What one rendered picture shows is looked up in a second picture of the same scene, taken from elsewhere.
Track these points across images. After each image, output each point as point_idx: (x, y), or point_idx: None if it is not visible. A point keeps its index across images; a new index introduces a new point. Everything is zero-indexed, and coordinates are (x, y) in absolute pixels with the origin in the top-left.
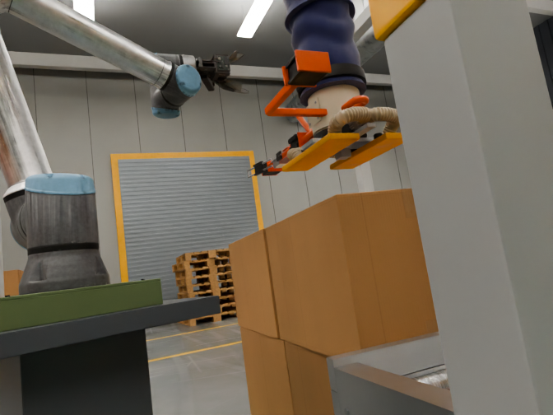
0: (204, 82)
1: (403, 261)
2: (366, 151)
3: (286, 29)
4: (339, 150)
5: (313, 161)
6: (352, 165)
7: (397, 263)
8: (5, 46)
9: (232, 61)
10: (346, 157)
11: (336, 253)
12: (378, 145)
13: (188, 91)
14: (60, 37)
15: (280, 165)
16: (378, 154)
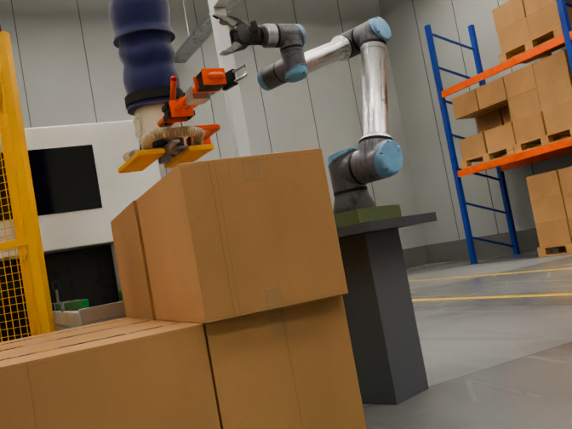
0: (258, 38)
1: None
2: (147, 165)
3: (172, 32)
4: (174, 163)
5: (189, 157)
6: (144, 157)
7: None
8: (362, 57)
9: (225, 21)
10: (163, 163)
11: None
12: (142, 168)
13: (268, 90)
14: (327, 64)
15: (203, 103)
16: (131, 165)
